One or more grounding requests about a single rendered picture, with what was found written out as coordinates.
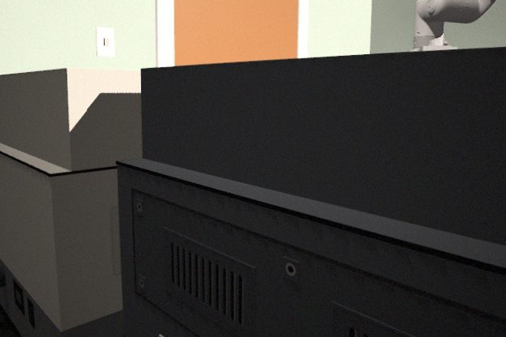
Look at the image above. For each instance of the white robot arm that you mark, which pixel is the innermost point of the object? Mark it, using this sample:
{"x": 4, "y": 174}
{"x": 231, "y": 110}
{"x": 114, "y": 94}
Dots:
{"x": 428, "y": 35}

